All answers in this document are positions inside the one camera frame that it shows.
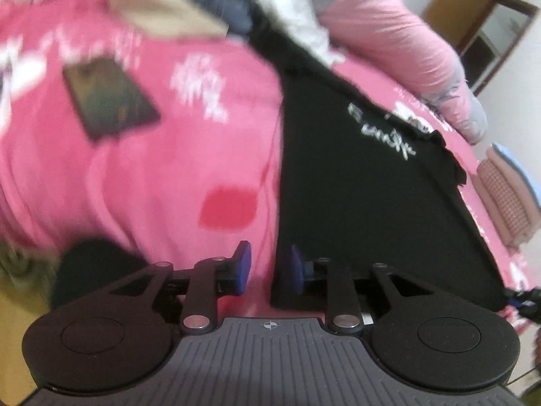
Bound black shirt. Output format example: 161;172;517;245
249;21;508;311

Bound white garment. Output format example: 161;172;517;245
245;0;348;66

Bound blue folded cloth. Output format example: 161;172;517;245
486;143;541;210

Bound blue jeans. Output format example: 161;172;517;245
161;0;254;39

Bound pink floral blanket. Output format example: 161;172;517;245
0;0;541;335

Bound wooden door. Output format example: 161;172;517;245
423;0;541;96

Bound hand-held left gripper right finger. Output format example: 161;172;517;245
275;244;423;334

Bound smartphone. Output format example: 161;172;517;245
61;58;162;142

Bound dark cloth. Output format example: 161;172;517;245
51;239;148;310

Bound stack of folded clothes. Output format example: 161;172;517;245
475;161;539;247

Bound beige garment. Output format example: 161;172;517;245
103;0;229;39

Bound pink grey duvet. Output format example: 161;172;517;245
279;0;489;144

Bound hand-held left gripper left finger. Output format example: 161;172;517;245
108;240;253;334

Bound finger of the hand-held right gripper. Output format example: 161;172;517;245
505;288;541;325

